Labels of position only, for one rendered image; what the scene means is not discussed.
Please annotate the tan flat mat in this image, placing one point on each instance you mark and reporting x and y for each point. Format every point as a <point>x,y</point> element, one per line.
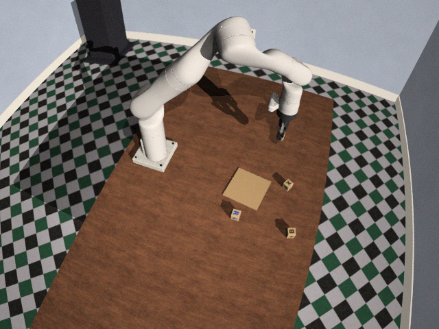
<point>247,188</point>

